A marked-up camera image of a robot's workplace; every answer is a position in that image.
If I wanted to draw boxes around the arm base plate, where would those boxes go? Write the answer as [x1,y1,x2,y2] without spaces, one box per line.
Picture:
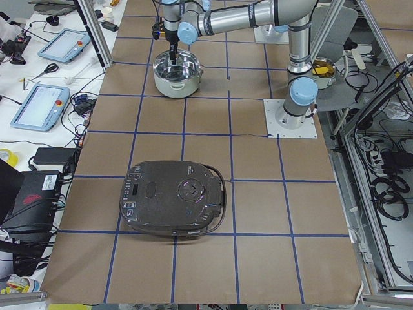
[263,99,317,139]
[254,25,289,45]

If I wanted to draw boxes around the grey office chair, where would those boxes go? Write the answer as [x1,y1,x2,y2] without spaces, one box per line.
[311,5,358,112]

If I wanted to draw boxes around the upper blue teach pendant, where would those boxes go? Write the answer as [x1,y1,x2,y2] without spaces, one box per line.
[37,28,90,63]

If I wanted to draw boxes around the yellow tape roll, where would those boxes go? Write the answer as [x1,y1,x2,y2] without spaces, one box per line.
[0,149,19,167]

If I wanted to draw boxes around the lower blue teach pendant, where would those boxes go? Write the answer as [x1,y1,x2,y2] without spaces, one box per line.
[10,83,70,132]

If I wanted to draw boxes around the black rice cooker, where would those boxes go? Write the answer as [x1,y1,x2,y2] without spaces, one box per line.
[119,160,227,237]

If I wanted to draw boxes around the aluminium frame post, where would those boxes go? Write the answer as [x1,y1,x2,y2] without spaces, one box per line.
[74,0,113,70]

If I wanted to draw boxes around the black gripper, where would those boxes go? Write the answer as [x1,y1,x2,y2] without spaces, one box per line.
[152,19,179,65]

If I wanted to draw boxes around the glass pot lid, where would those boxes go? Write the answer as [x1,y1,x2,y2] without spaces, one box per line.
[153,49,201,81]

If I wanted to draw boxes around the blue teach pendant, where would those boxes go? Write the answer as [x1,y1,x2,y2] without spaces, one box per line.
[10,83,70,132]
[37,28,90,63]

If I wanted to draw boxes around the black power adapter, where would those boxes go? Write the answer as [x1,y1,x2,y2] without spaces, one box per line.
[33,147,75,165]

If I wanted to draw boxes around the black handled scissors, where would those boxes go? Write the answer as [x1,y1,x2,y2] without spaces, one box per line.
[34,63,59,79]

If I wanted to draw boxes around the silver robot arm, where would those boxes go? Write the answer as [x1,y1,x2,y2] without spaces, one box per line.
[152,1,318,130]

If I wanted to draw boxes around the bowl with yellow items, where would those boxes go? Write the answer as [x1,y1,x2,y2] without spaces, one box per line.
[312,58,336,90]

